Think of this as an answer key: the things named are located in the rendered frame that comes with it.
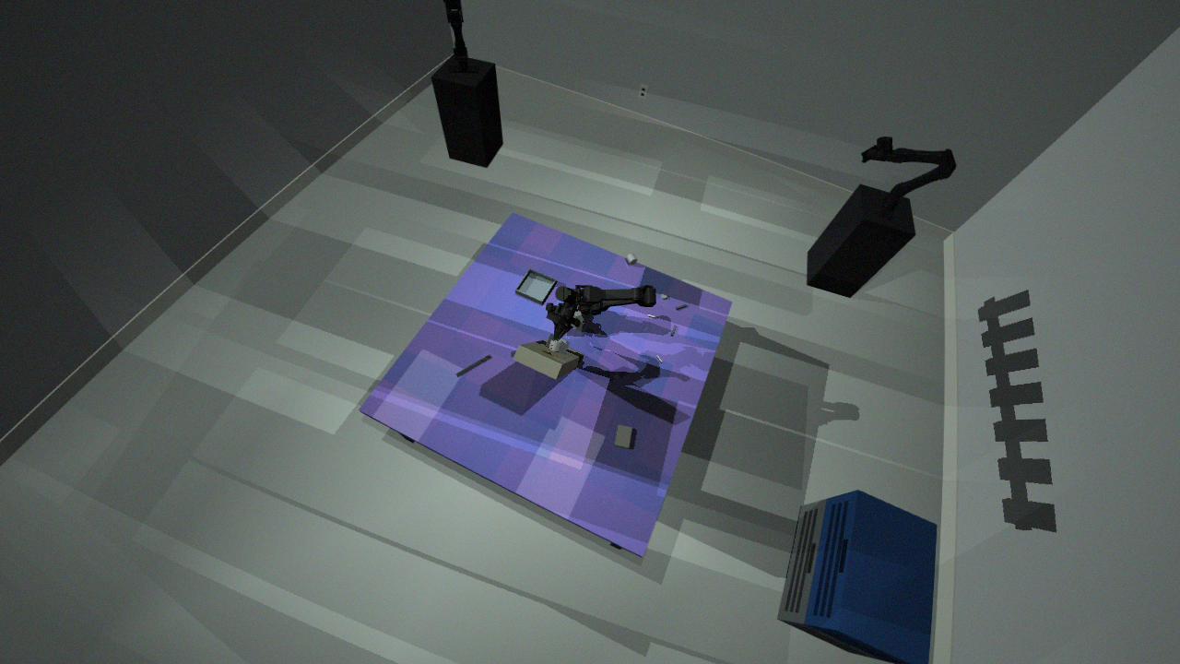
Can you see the beige service panel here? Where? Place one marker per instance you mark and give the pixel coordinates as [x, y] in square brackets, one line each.
[539, 357]

